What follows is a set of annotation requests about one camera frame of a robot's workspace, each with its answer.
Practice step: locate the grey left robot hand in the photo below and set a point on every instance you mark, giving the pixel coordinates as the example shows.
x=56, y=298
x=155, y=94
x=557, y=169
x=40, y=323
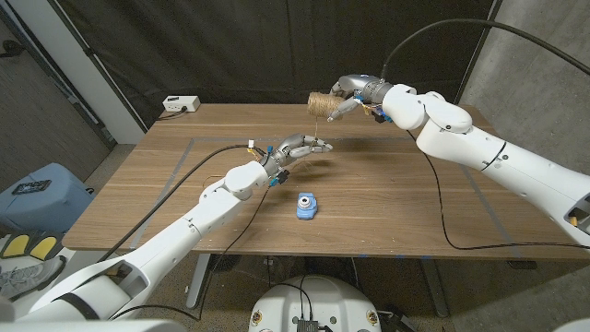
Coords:
x=288, y=154

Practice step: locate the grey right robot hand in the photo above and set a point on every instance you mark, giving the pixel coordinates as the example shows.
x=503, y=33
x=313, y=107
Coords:
x=364, y=88

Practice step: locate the jute twine roll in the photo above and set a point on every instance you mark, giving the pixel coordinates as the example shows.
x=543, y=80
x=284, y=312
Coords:
x=323, y=104

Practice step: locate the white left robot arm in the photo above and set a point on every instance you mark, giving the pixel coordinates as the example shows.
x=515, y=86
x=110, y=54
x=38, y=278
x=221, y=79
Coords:
x=184, y=235

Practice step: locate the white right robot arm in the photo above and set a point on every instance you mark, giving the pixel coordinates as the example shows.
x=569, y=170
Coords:
x=498, y=159

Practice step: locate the black backdrop pole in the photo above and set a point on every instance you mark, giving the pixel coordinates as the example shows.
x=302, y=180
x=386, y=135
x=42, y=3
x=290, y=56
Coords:
x=99, y=64
x=477, y=53

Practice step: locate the black backdrop curtain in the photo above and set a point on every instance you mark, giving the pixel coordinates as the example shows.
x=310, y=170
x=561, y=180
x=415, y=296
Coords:
x=230, y=50

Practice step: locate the white power strip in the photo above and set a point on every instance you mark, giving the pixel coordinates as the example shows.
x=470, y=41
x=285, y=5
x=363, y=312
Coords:
x=180, y=103

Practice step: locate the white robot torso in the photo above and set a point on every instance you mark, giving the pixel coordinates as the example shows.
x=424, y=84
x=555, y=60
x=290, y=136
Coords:
x=318, y=299

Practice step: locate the grey table leg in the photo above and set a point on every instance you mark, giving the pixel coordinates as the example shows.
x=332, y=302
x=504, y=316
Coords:
x=434, y=286
x=197, y=281

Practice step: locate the blue plastic bin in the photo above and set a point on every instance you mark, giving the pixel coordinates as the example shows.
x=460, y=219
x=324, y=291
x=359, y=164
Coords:
x=46, y=207

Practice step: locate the grey perforated panel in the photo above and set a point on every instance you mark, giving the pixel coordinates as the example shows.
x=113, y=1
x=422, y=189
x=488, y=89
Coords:
x=41, y=115

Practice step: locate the yellow foot pedal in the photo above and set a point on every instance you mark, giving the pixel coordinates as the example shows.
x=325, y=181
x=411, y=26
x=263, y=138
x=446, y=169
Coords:
x=43, y=247
x=15, y=245

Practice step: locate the grey sneaker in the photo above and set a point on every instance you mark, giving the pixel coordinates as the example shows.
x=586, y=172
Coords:
x=23, y=279

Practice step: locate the blue toy camera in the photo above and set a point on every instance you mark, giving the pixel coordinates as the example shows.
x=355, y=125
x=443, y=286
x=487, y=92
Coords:
x=306, y=207

